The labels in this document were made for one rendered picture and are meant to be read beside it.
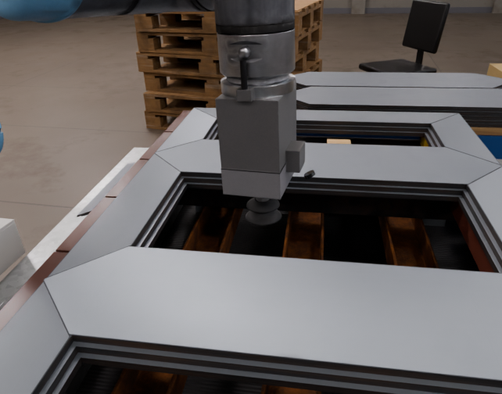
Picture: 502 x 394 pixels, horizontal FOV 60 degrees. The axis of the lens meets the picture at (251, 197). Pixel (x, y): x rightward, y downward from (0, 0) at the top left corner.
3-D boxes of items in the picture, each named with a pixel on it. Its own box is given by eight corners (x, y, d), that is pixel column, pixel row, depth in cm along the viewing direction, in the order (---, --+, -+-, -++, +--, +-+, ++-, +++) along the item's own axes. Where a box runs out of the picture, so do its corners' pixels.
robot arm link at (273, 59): (302, 24, 43) (283, 36, 37) (301, 70, 46) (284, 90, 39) (231, 25, 45) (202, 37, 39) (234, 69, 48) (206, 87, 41)
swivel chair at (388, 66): (422, 114, 369) (442, -2, 325) (434, 139, 320) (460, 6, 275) (353, 112, 379) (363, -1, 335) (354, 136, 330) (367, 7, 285)
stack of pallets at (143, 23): (321, 109, 388) (328, -2, 343) (294, 146, 316) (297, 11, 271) (194, 98, 430) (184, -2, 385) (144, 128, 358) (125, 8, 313)
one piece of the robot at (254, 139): (309, 61, 36) (306, 225, 44) (324, 44, 44) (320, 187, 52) (202, 60, 39) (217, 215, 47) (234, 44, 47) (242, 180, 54)
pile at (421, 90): (506, 90, 153) (510, 73, 150) (557, 130, 118) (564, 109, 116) (282, 87, 165) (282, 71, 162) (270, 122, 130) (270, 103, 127)
